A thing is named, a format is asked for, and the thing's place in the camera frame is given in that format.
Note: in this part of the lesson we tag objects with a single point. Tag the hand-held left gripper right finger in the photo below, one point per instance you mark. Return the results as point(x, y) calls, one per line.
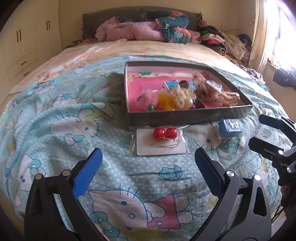
point(208, 171)

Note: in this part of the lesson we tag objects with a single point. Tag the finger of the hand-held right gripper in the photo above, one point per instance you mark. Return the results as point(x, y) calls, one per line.
point(266, 146)
point(275, 121)

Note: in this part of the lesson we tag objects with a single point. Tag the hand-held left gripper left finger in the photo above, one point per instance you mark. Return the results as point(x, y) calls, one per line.
point(87, 173)

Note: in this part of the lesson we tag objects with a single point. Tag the small blue box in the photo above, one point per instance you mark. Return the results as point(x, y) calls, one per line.
point(230, 127)

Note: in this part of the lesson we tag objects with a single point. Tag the red ball earrings card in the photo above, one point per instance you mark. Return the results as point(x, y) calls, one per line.
point(161, 144)

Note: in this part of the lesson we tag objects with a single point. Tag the dark grey box pink inside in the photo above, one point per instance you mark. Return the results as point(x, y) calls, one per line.
point(173, 118)

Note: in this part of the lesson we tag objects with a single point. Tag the gauze bow hair clip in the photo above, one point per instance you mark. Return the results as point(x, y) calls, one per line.
point(203, 88)

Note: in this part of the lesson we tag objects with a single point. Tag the maroon hair claw clip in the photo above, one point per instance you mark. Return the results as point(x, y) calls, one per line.
point(184, 83)

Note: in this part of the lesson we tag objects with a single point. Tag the dark garment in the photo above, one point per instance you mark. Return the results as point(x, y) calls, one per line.
point(285, 76)

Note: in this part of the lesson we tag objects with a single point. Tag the beige hair clip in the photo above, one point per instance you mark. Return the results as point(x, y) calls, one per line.
point(230, 97)

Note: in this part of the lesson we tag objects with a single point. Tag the yellow hair clip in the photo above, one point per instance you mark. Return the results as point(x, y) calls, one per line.
point(165, 100)

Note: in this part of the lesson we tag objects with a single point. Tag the beige curtain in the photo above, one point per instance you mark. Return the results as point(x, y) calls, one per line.
point(260, 34)

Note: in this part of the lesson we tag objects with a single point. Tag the pile of clothes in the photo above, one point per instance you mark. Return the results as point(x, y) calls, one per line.
point(226, 44)

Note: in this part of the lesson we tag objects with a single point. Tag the blue printed card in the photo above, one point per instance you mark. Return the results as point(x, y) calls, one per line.
point(172, 85)

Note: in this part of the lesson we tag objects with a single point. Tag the pink patterned cloth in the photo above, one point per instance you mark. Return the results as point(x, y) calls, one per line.
point(76, 60)

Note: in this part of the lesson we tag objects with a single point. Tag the dark floral quilt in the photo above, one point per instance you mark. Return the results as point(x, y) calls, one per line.
point(178, 27)

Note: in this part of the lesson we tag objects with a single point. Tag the beige bedspread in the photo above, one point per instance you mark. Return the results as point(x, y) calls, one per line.
point(150, 48)

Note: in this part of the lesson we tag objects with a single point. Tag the cream wardrobe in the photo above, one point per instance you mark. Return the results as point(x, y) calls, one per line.
point(25, 39)

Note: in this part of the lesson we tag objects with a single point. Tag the pink quilt pile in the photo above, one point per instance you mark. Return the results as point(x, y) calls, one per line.
point(92, 20)

